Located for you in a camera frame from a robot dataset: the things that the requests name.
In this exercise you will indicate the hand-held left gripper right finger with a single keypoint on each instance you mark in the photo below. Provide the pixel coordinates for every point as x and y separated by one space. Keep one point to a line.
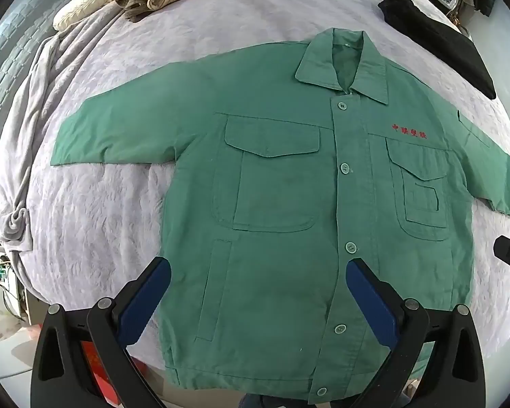
372 301

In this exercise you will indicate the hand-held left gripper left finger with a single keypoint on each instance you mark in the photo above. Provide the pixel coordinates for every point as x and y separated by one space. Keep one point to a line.
146 301

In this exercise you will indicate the green work jacket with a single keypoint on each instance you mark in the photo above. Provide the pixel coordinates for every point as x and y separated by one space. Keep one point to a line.
280 187

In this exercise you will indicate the lilac embossed bedspread bed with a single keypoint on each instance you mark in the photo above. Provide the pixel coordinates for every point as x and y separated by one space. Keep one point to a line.
123 204

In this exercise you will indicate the black folded garment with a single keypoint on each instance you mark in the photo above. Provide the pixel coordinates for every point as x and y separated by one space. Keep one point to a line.
442 38

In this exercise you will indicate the grey fleece blanket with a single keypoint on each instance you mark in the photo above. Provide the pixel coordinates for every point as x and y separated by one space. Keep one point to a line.
29 106

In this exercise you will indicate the grey padded headboard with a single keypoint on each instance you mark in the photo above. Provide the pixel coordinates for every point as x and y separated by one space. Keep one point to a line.
0 51

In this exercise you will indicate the cream knit pillow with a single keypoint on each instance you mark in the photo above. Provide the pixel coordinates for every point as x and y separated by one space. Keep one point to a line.
78 8

